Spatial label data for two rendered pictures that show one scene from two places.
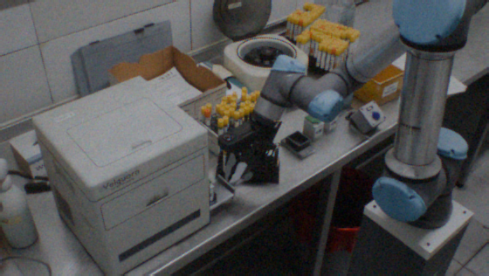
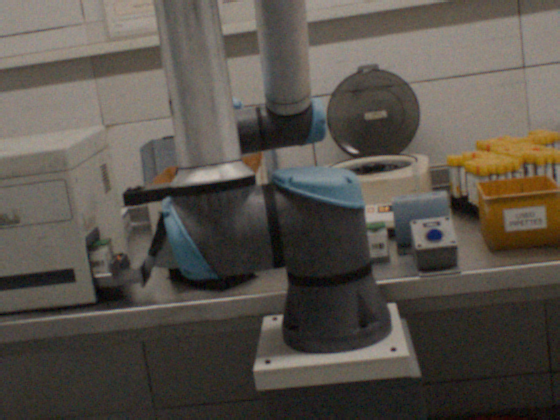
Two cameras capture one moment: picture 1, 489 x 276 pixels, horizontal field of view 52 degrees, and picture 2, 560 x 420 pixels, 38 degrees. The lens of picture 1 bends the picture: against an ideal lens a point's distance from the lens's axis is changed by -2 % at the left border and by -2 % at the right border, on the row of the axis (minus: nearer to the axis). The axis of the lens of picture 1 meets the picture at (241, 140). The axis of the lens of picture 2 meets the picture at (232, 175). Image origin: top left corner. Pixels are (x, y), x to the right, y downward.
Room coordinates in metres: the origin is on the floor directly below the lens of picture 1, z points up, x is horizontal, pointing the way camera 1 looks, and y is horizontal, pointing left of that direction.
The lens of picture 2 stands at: (0.12, -1.20, 1.33)
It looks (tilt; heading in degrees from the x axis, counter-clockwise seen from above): 10 degrees down; 49
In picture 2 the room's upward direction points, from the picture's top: 9 degrees counter-clockwise
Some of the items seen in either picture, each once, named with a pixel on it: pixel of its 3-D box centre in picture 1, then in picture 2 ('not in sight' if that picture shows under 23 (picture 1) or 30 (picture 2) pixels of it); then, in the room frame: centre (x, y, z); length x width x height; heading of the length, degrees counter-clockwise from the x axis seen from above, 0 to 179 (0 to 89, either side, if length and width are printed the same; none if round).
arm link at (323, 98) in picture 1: (320, 97); (225, 134); (1.00, -0.18, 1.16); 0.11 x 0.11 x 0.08; 49
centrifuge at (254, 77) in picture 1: (268, 69); (373, 192); (1.48, -0.08, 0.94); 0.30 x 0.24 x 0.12; 33
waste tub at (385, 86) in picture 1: (375, 81); (519, 212); (1.45, -0.44, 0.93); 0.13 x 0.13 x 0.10; 38
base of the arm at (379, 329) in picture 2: (424, 192); (332, 297); (0.91, -0.46, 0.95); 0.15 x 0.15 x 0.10
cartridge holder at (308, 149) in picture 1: (298, 142); not in sight; (1.16, -0.16, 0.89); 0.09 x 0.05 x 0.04; 42
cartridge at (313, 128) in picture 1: (313, 127); not in sight; (1.21, -0.21, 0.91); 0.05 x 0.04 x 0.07; 42
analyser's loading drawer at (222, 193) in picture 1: (195, 203); (92, 274); (0.87, 0.11, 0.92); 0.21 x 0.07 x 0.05; 132
